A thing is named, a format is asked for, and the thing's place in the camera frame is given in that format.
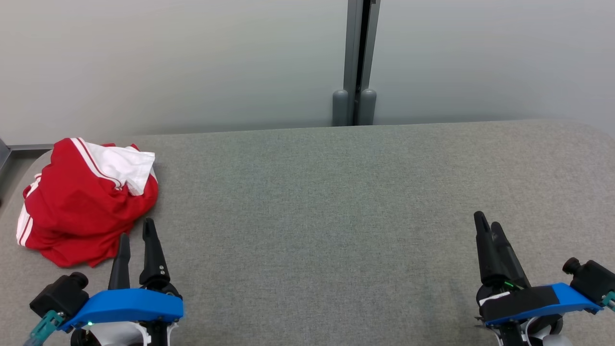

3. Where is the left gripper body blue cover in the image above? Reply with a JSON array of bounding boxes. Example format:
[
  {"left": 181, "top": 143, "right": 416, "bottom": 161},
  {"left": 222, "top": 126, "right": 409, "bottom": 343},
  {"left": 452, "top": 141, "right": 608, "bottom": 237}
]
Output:
[{"left": 60, "top": 286, "right": 185, "bottom": 333}]

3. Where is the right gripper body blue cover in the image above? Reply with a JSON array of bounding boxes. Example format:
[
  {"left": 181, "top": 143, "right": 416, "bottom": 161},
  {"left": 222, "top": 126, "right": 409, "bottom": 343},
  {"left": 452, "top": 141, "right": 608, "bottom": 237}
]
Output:
[{"left": 476, "top": 283, "right": 604, "bottom": 338}]

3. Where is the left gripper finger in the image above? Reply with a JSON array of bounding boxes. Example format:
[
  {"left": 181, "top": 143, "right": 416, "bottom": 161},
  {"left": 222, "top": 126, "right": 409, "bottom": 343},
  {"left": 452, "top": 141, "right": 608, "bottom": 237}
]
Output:
[
  {"left": 108, "top": 233, "right": 132, "bottom": 291},
  {"left": 139, "top": 218, "right": 171, "bottom": 288}
]

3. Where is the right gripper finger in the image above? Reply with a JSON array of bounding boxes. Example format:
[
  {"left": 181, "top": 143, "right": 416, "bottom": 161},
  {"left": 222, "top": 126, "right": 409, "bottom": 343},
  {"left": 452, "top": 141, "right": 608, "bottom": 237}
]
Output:
[
  {"left": 474, "top": 211, "right": 503, "bottom": 288},
  {"left": 491, "top": 222, "right": 531, "bottom": 288}
]

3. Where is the red jersey with lettering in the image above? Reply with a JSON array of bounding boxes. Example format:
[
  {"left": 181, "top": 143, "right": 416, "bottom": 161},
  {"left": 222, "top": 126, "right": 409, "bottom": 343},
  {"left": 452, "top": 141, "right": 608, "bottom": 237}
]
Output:
[{"left": 16, "top": 163, "right": 160, "bottom": 268}]

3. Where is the teal left camera connector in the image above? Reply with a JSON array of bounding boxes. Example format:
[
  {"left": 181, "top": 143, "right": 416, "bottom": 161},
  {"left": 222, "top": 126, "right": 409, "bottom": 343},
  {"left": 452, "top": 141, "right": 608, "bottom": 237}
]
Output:
[{"left": 26, "top": 310, "right": 64, "bottom": 346}]

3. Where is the grey metal floor frame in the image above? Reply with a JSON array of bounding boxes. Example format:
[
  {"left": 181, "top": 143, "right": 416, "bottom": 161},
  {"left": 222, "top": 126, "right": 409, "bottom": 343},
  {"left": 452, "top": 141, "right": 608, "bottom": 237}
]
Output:
[{"left": 0, "top": 138, "right": 54, "bottom": 202}]

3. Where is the grey notched partition post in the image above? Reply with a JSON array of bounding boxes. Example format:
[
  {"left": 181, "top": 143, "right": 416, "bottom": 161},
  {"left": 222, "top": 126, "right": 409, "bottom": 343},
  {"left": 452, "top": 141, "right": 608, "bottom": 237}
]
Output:
[{"left": 332, "top": 0, "right": 381, "bottom": 127}]

